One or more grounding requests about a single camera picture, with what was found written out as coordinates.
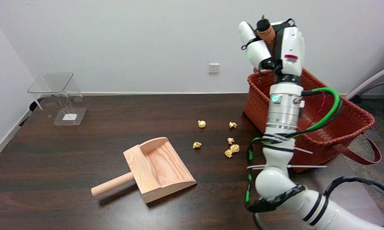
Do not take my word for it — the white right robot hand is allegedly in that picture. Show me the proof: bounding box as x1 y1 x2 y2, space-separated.
238 19 306 85

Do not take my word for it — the red woven basket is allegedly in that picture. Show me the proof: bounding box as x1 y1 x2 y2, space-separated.
244 68 382 173

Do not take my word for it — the wooden dustpan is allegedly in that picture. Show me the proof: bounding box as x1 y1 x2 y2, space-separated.
91 137 197 204

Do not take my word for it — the thin red wire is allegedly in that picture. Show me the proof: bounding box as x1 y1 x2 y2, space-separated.
306 91 326 130

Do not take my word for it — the clear plastic bin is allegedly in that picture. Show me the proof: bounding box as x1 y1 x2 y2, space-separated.
28 73 87 126

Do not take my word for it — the black sleeved cable loop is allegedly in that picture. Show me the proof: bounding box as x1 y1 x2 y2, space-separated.
323 176 384 199

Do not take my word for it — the brown straw hand broom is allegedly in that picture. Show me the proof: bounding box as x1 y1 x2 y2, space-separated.
257 15 276 54

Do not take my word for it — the black clamp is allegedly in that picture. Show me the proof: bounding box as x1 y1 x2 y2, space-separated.
19 97 45 127

